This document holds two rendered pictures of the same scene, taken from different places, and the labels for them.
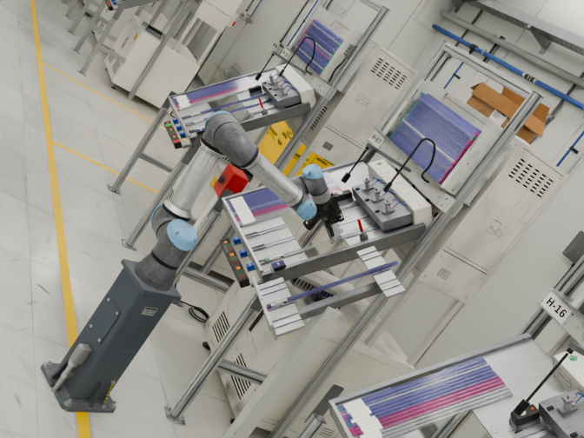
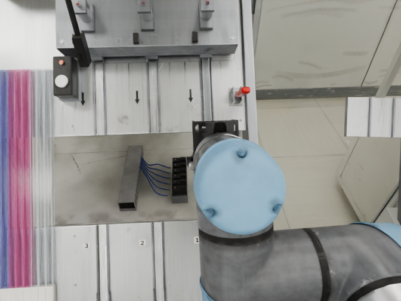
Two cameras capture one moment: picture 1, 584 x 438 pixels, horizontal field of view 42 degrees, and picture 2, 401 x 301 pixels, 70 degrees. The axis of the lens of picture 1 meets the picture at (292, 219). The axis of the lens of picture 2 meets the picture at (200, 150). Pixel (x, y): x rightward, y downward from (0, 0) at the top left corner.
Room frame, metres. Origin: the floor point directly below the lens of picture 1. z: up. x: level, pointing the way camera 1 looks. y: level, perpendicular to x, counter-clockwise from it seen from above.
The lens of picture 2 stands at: (2.92, 0.20, 1.35)
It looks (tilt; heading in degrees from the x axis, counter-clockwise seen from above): 42 degrees down; 298
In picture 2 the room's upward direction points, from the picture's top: straight up
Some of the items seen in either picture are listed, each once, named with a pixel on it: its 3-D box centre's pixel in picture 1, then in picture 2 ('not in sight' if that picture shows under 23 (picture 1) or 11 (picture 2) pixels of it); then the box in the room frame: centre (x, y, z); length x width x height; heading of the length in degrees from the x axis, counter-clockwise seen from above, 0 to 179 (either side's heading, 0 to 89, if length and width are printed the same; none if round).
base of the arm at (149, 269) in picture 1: (159, 267); not in sight; (2.65, 0.29, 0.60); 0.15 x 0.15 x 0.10
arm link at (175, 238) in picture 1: (175, 241); not in sight; (2.65, 0.30, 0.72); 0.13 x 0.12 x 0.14; 33
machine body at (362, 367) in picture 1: (299, 351); (144, 200); (3.53, -0.40, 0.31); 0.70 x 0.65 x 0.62; 31
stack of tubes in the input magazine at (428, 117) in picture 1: (440, 140); not in sight; (3.41, -0.33, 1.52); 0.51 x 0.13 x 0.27; 31
